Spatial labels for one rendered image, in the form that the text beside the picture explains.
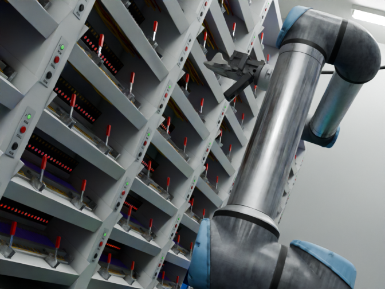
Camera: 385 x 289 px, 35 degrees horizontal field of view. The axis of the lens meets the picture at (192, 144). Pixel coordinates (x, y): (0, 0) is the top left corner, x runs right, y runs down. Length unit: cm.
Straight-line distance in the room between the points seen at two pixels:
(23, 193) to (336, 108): 89
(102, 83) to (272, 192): 67
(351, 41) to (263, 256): 57
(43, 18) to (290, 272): 78
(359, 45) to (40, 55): 76
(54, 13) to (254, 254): 73
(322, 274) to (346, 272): 5
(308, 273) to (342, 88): 60
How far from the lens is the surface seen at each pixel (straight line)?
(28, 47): 150
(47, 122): 158
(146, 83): 214
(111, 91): 181
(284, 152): 135
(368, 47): 154
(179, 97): 230
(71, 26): 154
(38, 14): 143
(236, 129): 320
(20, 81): 147
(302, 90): 142
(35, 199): 165
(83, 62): 164
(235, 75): 211
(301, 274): 125
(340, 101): 174
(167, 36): 220
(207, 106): 282
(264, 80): 205
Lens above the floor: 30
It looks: 11 degrees up
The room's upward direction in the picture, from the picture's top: 23 degrees clockwise
